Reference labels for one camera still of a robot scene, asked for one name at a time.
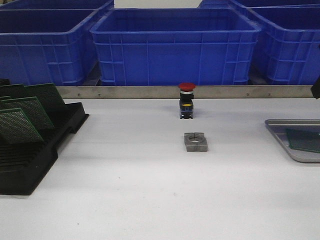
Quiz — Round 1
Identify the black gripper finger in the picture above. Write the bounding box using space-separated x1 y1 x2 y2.
310 76 320 99

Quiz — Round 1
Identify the green circuit board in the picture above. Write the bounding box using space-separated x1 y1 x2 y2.
25 83 67 112
2 96 55 130
285 128 320 153
0 108 44 145
0 84 29 99

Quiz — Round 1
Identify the silver metal tray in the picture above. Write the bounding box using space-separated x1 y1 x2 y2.
265 119 320 163

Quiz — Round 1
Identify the black circuit board rack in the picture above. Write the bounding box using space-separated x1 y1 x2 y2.
0 96 89 196

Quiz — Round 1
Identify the blue plastic crate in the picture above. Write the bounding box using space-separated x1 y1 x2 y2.
198 0 320 8
90 8 261 86
247 6 320 85
0 9 99 86

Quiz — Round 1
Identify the red emergency stop button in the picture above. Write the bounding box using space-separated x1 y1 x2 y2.
178 82 196 119

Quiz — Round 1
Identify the blue plastic crate far right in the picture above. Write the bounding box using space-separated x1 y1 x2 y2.
198 0 320 8

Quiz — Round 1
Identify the grey metal clamp block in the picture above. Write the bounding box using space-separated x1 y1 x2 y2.
184 132 208 152

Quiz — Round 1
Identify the blue plastic crate centre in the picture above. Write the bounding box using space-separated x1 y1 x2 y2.
90 8 261 86

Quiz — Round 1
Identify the blue plastic crate left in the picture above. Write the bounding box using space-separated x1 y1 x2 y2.
0 9 99 86

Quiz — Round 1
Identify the blue crate back left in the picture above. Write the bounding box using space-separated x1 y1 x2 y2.
0 0 114 10

